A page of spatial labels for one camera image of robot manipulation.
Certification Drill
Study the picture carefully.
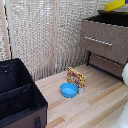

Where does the brown drawer with long handle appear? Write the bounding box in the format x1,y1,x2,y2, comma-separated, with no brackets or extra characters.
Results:
79,13,128,65

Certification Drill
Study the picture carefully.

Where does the dark drawer cabinet frame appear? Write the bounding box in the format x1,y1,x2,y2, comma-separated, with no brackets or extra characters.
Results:
86,9,128,83

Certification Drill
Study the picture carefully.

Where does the small white cup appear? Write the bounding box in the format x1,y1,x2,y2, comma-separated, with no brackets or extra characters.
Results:
77,86,85,95

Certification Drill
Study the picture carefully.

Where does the colourful printed food box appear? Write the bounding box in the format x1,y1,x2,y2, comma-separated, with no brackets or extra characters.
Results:
66,66,86,90

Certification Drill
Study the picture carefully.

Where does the blue plastic bowl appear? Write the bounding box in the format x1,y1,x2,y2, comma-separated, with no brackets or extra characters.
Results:
59,82,79,99

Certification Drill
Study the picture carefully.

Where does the black fabric storage box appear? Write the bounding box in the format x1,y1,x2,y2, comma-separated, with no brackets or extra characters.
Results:
0,58,50,128

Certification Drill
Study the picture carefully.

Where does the brown drawer with short handle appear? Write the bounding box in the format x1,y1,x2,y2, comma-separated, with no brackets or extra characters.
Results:
88,51,127,80

